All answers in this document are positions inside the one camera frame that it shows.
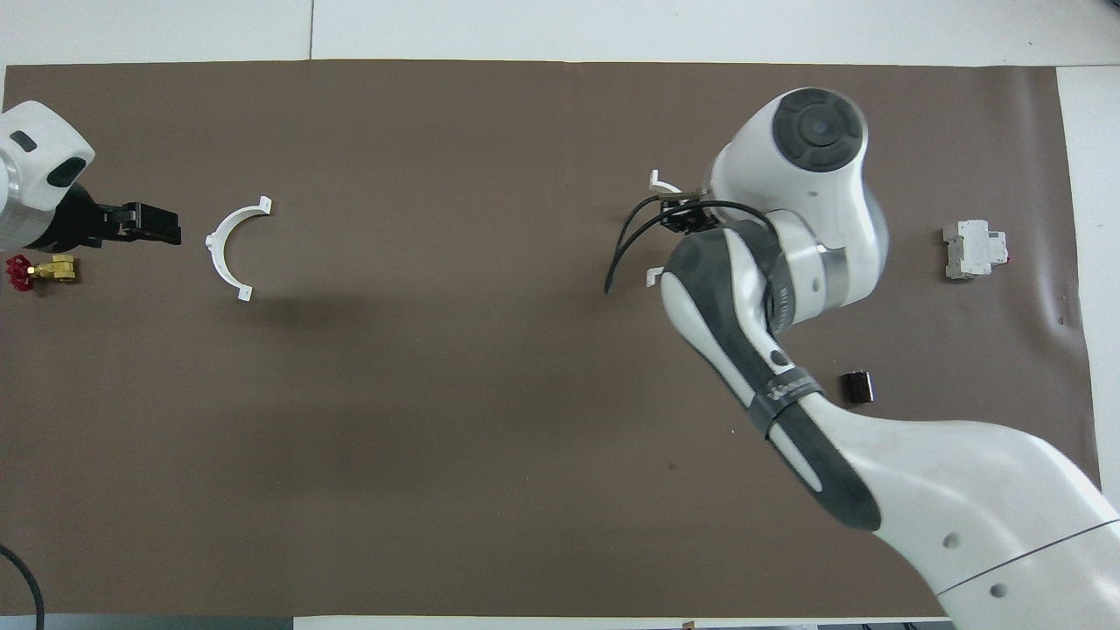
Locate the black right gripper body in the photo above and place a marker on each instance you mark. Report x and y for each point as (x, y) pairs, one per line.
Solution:
(682, 217)

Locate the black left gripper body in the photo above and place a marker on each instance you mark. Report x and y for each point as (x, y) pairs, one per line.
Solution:
(87, 223)

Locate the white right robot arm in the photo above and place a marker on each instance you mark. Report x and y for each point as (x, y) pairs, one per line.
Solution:
(962, 490)

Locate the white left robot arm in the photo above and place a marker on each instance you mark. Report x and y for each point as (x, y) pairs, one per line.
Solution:
(35, 175)

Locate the small dark brown cylinder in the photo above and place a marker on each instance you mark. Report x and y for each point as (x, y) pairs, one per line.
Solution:
(858, 388)

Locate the grey circuit breaker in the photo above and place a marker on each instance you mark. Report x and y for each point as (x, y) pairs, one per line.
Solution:
(971, 249)

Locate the brown table mat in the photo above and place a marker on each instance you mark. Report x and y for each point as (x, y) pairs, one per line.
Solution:
(437, 455)

